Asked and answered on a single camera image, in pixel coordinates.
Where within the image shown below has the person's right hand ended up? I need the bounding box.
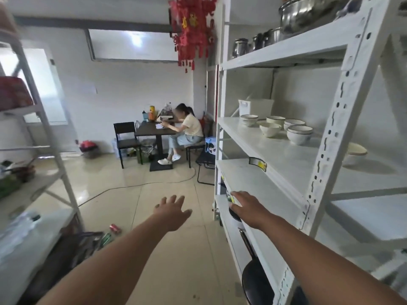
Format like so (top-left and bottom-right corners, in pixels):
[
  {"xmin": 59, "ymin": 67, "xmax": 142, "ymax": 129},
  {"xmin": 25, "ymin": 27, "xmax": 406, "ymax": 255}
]
[{"xmin": 230, "ymin": 191, "xmax": 271, "ymax": 231}]

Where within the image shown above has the person's left hand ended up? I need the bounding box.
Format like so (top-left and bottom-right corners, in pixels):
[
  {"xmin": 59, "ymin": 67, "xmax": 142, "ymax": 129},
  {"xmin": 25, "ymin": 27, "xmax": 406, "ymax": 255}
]
[{"xmin": 153, "ymin": 195, "xmax": 193, "ymax": 232}]

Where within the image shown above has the person's right forearm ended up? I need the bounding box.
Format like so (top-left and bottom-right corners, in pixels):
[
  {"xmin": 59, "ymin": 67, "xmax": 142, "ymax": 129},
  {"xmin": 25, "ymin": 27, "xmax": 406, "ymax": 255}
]
[{"xmin": 254, "ymin": 216, "xmax": 407, "ymax": 305}]

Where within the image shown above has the person's left forearm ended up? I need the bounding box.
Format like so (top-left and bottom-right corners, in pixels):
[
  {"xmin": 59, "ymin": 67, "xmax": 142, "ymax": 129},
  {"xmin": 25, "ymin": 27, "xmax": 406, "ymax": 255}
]
[{"xmin": 36, "ymin": 216, "xmax": 178, "ymax": 305}]

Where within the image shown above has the small black pan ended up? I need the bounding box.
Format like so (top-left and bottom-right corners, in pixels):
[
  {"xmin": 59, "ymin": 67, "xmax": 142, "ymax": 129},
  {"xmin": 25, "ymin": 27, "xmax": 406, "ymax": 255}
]
[{"xmin": 228, "ymin": 206, "xmax": 244, "ymax": 223}]

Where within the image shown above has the yellow black label sticker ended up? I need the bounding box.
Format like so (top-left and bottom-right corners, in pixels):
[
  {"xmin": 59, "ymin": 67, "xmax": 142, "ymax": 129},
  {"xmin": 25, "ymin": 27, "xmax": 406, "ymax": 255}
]
[{"xmin": 248, "ymin": 157, "xmax": 268, "ymax": 172}]

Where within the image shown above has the black square table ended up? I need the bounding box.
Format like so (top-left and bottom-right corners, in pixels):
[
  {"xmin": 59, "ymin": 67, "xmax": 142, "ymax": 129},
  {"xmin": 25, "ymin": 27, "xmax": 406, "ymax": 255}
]
[{"xmin": 135, "ymin": 120, "xmax": 178, "ymax": 172}]

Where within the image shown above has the black frying pan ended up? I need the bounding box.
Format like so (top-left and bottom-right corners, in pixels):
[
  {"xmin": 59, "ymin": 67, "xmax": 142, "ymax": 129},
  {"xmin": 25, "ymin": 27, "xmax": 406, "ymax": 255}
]
[{"xmin": 239, "ymin": 229, "xmax": 275, "ymax": 305}]

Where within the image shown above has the basket with red bag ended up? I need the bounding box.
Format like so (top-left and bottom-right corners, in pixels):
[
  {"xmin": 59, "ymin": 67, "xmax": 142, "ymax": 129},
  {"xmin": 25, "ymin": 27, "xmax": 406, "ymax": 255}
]
[{"xmin": 79, "ymin": 140, "xmax": 101, "ymax": 159}]

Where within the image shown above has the white plastic storage box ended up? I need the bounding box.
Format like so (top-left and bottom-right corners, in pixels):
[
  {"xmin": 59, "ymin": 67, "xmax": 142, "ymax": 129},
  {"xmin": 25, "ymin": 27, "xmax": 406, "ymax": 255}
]
[{"xmin": 238, "ymin": 98, "xmax": 275, "ymax": 120}]

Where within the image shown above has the dark bag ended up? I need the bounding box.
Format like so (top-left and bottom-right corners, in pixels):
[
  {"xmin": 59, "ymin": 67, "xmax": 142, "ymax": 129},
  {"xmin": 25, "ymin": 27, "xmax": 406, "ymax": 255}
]
[{"xmin": 17, "ymin": 231, "xmax": 104, "ymax": 305}]

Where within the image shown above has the cream ceramic bowl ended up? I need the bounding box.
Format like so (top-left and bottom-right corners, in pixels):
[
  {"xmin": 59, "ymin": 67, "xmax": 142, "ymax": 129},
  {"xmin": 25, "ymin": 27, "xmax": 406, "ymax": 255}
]
[{"xmin": 342, "ymin": 142, "xmax": 368, "ymax": 166}]

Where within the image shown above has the white metal shelving rack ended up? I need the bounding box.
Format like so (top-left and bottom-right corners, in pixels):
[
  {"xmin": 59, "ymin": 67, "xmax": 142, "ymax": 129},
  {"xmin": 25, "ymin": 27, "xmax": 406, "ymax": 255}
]
[
  {"xmin": 214, "ymin": 0, "xmax": 407, "ymax": 305},
  {"xmin": 0, "ymin": 28, "xmax": 86, "ymax": 305}
]

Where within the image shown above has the clear plastic bag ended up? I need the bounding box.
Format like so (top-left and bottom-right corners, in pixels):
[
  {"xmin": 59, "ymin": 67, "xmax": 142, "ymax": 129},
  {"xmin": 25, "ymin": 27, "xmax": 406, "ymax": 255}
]
[{"xmin": 0, "ymin": 211, "xmax": 42, "ymax": 252}]

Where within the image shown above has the green packet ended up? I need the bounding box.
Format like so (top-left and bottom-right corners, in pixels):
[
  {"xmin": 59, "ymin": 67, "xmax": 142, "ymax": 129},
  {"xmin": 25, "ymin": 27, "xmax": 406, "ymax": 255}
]
[{"xmin": 0, "ymin": 176, "xmax": 20, "ymax": 199}]

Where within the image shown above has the frosted glass door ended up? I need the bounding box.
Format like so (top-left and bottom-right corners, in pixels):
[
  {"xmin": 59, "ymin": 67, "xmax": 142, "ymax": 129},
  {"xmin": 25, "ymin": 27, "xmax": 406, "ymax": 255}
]
[{"xmin": 0, "ymin": 49, "xmax": 69, "ymax": 125}]

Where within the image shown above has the red hanging paper decoration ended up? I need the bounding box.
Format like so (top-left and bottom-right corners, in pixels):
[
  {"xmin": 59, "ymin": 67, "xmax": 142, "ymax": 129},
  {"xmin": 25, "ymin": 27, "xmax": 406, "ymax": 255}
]
[{"xmin": 169, "ymin": 0, "xmax": 219, "ymax": 73}]

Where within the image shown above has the red plastic bowl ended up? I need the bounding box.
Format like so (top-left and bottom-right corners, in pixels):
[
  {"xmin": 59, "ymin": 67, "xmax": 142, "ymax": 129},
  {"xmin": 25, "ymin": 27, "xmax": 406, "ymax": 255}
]
[{"xmin": 0, "ymin": 76, "xmax": 34, "ymax": 110}]

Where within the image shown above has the large steel basin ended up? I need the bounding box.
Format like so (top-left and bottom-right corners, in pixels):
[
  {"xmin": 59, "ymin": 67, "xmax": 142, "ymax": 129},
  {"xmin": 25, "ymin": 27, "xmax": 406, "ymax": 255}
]
[{"xmin": 279, "ymin": 0, "xmax": 364, "ymax": 36}]

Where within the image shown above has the dark floor cable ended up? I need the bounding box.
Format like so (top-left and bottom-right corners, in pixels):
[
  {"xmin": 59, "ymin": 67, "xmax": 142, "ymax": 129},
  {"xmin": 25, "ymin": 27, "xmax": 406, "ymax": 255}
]
[{"xmin": 78, "ymin": 166, "xmax": 196, "ymax": 207}]

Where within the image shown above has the black wire frame chair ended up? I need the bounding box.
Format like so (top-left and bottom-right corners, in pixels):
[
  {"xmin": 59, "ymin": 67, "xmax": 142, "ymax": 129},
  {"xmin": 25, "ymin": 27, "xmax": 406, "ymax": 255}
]
[{"xmin": 195, "ymin": 149, "xmax": 217, "ymax": 186}]

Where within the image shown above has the wire waste bin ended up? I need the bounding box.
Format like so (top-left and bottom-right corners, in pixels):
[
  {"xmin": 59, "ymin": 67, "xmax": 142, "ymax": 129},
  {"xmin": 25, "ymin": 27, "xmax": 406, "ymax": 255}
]
[{"xmin": 139, "ymin": 139, "xmax": 156, "ymax": 157}]

